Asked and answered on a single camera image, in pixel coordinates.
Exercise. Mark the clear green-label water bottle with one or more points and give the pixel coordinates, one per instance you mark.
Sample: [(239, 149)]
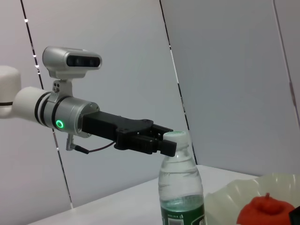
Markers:
[(180, 182)]

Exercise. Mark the orange fruit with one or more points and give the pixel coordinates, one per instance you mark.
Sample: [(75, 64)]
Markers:
[(264, 208)]

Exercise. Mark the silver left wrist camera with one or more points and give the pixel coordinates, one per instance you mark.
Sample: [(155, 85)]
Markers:
[(63, 61)]

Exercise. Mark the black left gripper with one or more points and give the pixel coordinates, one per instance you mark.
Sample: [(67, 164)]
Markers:
[(105, 126)]

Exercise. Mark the pale green glass fruit plate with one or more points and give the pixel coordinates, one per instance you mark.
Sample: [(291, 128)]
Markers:
[(225, 201)]

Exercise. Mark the white and silver left arm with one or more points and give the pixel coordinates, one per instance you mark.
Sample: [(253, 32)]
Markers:
[(28, 103)]

